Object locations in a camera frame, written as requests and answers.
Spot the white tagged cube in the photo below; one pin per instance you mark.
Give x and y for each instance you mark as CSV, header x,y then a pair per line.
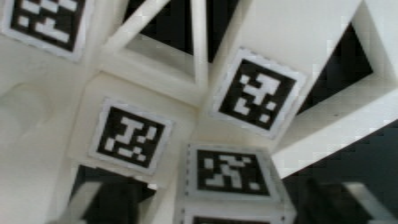
x,y
230,188

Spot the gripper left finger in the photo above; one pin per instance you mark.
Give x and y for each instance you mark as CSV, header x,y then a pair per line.
x,y
105,203

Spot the white chair back frame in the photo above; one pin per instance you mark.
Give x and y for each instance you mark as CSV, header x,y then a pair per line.
x,y
79,62

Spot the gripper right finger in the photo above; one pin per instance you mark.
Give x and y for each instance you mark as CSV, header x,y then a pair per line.
x,y
342,204

